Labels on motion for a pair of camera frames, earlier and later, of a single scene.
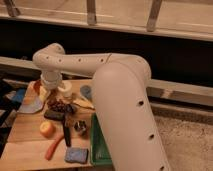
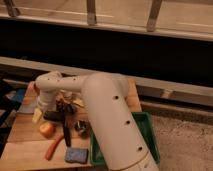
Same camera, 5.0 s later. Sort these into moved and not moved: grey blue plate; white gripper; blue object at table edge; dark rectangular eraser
Moved: white gripper
Not moved: dark rectangular eraser; blue object at table edge; grey blue plate
